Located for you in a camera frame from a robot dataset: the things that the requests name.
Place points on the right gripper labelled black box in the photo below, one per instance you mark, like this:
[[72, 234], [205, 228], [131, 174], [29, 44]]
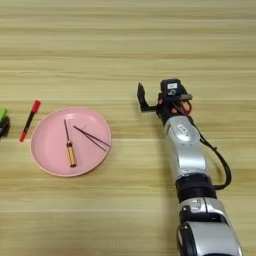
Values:
[[171, 87]]

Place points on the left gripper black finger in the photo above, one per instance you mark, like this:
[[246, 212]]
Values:
[[4, 126]]

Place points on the red and black marker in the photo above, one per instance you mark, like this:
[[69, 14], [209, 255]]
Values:
[[30, 118]]

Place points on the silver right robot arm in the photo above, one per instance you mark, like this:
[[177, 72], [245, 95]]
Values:
[[190, 153]]

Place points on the black tweezers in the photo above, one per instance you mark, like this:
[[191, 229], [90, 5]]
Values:
[[80, 130]]

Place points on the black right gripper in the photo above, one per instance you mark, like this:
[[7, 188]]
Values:
[[168, 110]]

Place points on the pink round plate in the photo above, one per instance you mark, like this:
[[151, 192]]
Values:
[[50, 153]]

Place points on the green rectangular block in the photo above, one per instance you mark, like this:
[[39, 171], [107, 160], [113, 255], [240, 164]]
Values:
[[2, 113]]

